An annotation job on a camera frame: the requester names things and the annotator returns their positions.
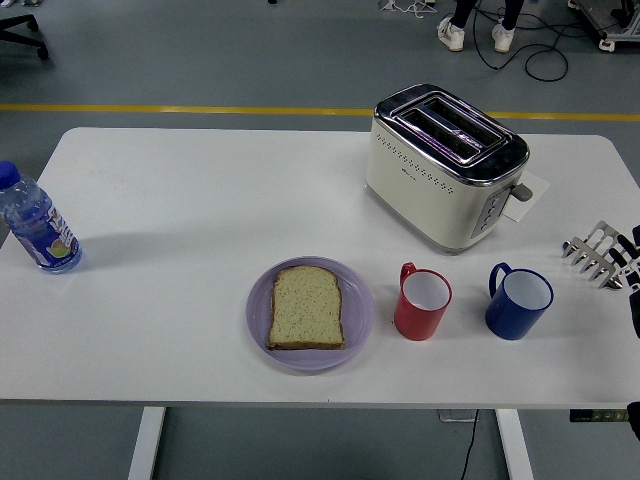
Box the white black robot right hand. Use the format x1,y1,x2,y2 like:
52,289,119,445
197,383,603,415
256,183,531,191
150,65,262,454
606,230,640,341

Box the blue enamel mug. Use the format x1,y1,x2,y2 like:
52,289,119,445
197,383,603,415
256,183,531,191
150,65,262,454
484,261,555,341

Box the slice of toast bread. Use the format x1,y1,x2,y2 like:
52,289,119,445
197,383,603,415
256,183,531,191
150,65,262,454
265,265,347,351

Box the silver metal toast rack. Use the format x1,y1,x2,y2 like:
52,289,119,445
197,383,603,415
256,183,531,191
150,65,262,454
560,220,632,291

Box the white paper sheet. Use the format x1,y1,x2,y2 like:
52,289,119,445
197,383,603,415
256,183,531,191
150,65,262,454
502,170,551,224

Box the black table control panel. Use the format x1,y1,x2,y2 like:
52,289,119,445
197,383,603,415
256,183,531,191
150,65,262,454
568,409,629,424

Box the white table leg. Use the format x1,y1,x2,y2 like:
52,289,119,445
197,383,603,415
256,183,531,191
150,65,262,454
494,408,535,480
127,407,167,480

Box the red enamel mug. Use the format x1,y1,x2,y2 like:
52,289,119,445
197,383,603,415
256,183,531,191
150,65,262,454
393,261,454,343

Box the cream and chrome toaster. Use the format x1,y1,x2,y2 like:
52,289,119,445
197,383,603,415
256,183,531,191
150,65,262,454
364,83,535,256

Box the white box under table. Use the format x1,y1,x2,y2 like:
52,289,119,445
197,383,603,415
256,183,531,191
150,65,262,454
438,409,480,424

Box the grey equipment cart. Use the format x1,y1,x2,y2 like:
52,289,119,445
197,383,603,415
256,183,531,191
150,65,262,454
567,0,640,51

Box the purple round plate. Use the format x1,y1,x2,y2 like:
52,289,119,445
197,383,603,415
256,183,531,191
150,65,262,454
245,255,375,372

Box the blue-capped plastic water bottle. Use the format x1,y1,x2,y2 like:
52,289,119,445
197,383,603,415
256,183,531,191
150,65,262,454
0,159,84,275

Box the black office chair base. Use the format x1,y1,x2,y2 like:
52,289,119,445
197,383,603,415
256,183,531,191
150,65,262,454
0,13,50,61

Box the black floor cable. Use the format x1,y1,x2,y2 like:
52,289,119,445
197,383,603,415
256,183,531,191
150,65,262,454
469,0,609,82

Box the thin black hanging cable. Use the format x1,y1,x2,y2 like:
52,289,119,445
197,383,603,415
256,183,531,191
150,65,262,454
458,409,481,480

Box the white floor cables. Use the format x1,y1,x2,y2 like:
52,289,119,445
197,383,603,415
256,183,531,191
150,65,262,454
377,0,436,20

